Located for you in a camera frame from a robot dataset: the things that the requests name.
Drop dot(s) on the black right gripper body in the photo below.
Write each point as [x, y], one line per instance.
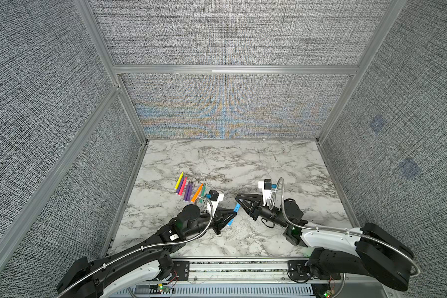
[271, 215]

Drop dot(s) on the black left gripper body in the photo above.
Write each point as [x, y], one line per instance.
[216, 223]

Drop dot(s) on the blue pen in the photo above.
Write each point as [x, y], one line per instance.
[236, 209]

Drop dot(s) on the orange pen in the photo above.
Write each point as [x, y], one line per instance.
[197, 193]

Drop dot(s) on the green pen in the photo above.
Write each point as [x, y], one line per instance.
[203, 190]

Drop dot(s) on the purple pen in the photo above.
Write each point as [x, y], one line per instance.
[182, 178]
[188, 185]
[190, 193]

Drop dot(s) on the pink red pen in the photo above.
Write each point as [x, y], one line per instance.
[184, 185]

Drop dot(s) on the yellow highlighter pen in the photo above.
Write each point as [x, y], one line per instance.
[179, 181]

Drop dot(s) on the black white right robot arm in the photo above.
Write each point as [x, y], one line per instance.
[368, 250]

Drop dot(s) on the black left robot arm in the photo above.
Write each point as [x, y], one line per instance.
[149, 260]

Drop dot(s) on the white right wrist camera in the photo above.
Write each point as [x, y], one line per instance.
[268, 191]

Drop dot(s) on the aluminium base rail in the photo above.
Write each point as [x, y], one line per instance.
[241, 278]

